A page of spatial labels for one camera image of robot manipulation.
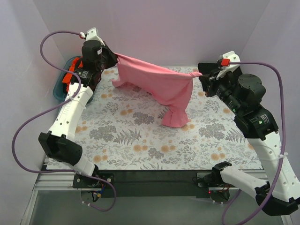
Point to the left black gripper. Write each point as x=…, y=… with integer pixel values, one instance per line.
x=110, y=57

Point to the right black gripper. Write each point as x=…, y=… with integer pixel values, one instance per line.
x=206, y=78

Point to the pink t shirt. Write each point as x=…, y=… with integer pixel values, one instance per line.
x=167, y=87

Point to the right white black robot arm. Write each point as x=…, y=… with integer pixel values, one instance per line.
x=242, y=94

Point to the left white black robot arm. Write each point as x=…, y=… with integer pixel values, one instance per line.
x=58, y=143

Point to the orange t shirt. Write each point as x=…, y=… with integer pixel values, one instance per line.
x=75, y=63

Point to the teal plastic basket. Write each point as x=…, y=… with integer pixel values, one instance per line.
x=60, y=89

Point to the floral table mat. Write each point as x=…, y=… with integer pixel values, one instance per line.
x=120, y=129

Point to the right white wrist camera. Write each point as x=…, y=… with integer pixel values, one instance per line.
x=227, y=62

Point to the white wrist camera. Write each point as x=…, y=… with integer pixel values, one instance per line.
x=91, y=34
x=227, y=62

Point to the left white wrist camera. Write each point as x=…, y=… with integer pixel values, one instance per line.
x=91, y=34

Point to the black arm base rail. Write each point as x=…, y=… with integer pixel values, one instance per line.
x=161, y=183

